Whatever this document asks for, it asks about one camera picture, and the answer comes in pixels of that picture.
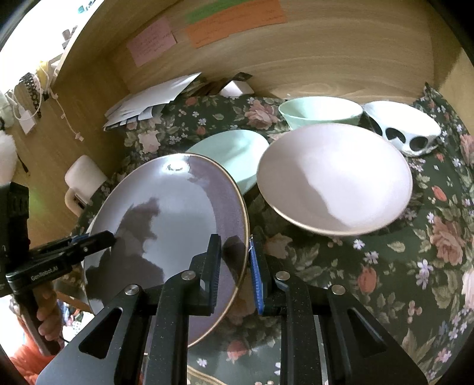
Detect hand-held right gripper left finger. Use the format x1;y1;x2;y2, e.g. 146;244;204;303
35;234;223;385

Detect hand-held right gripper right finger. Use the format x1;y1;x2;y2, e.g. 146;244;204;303
250;235;430;385

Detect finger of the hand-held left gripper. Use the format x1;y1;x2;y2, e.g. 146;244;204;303
5;255;81;294
30;230;116;265

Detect purple gold-rimmed plate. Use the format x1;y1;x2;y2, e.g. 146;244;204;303
83;153;249;349

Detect mint green plate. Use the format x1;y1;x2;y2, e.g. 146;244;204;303
184;129;270;196

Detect mint green bowl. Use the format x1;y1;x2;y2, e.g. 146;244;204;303
278;96;363;131

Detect white black-spotted bowl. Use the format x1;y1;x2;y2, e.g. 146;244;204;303
363;101;442;157

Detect person's left forearm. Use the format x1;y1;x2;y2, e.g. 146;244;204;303
9;333;56;385

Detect person's left hand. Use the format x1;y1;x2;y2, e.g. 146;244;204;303
36;289;62;344

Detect white fluffy earmuffs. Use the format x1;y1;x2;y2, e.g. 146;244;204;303
0;131;18;186

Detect cream padded chair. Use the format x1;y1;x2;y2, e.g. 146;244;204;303
65;155;108;215

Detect white charger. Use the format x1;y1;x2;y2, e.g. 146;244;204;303
18;107;39;136

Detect dark floral tablecloth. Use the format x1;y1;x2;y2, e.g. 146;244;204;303
76;83;474;385

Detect black patterned headband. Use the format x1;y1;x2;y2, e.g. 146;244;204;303
18;72;49;112

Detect stack of white papers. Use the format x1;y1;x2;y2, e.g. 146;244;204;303
103;72;202;131

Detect small white box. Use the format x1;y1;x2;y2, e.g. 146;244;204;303
220;79;254;97

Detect pink paper note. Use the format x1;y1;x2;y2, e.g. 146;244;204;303
126;18;177;67

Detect orange paper note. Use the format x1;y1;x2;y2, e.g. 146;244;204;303
185;0;287;49

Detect green paper note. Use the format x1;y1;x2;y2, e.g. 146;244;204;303
183;0;260;25

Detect white cable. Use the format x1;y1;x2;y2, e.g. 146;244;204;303
37;61;85;142

